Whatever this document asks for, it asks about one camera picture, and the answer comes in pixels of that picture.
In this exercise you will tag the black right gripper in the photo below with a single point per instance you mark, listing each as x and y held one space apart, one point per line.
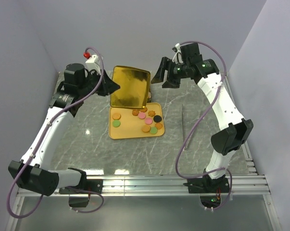
164 65

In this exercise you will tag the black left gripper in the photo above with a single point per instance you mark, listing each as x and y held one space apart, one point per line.
109 86

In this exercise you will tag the gold tin lid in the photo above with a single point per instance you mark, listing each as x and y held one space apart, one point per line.
134 87

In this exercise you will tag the metal serving tongs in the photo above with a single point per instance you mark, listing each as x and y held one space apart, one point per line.
183 128

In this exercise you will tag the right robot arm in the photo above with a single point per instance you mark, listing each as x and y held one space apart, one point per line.
234 128

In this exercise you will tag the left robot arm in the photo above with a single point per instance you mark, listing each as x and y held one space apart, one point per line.
33 171

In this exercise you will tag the green cookie tin box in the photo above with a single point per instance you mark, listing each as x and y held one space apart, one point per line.
149 96

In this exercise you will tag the dotted sandwich cookie left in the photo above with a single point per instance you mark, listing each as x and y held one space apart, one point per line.
116 116

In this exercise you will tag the dotted sandwich cookie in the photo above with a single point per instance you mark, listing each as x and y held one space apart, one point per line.
146 128
116 116

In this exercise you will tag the brown swirl cookie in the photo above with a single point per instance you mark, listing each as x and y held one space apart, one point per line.
135 112

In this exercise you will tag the green sandwich cookie left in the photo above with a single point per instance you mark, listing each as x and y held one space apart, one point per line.
116 123

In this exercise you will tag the green sandwich cookie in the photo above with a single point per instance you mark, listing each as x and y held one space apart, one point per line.
153 130
116 123

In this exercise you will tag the yellow plastic tray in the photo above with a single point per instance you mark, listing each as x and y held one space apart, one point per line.
131 125

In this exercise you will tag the chocolate chip cookie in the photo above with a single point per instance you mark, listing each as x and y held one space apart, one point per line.
144 109

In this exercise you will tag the tan flower cookie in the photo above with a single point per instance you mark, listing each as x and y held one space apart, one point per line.
151 113

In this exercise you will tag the pink sandwich cookie upper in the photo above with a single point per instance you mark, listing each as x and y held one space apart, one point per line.
141 115

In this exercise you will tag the pink sandwich cookie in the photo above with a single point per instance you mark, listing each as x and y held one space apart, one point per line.
148 121
141 115

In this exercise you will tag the black sandwich cookie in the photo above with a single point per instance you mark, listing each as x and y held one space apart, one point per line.
157 118

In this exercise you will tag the pink sandwich cookie lower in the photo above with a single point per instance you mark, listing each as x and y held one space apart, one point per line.
148 121

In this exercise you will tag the small swirl cookie right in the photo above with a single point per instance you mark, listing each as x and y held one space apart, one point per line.
158 125

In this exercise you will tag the dotted sandwich cookie right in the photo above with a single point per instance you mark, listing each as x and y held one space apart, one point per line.
146 128

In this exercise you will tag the green sandwich cookie right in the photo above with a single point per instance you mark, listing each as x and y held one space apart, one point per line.
153 130

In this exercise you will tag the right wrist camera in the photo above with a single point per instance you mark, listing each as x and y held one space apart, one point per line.
177 56

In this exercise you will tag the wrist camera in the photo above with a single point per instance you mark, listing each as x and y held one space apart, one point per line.
93 62
177 56

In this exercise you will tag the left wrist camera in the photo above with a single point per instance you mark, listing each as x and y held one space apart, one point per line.
93 62

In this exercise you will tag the aluminium rail frame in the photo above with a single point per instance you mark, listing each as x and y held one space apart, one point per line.
140 166

